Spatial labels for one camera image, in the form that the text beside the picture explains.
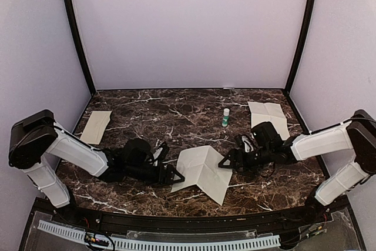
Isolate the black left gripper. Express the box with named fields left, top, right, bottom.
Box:
left=126, top=163, right=185, bottom=188

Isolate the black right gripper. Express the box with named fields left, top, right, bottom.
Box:
left=219, top=145, right=273, bottom=176

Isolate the white letter sheet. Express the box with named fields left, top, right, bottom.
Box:
left=171, top=145, right=233, bottom=205

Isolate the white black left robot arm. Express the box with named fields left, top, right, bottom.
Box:
left=8, top=109, right=185, bottom=225

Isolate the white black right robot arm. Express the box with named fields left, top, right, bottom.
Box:
left=218, top=109, right=375, bottom=224

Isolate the beige paper envelope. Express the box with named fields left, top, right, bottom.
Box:
left=80, top=111, right=112, bottom=145

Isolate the green white glue stick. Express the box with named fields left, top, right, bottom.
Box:
left=221, top=108, right=230, bottom=127

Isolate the white spare paper sheet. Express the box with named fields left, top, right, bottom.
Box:
left=248, top=102, right=290, bottom=140

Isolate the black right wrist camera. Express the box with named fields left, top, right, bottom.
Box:
left=235, top=135, right=255, bottom=153

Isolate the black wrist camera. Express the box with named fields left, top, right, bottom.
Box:
left=235, top=135, right=255, bottom=153
left=153, top=142, right=170, bottom=166

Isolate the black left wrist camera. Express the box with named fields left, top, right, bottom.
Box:
left=153, top=142, right=170, bottom=166

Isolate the white slotted cable duct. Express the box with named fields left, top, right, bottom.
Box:
left=37, top=220, right=281, bottom=250

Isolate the black front table rail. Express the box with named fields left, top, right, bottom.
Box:
left=35, top=198, right=333, bottom=237

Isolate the black right frame post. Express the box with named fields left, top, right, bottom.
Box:
left=284, top=0, right=315, bottom=96

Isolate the black frame post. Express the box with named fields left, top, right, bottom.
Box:
left=63, top=0, right=96, bottom=96
left=284, top=0, right=315, bottom=96

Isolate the black left frame post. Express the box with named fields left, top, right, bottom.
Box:
left=63, top=0, right=96, bottom=96

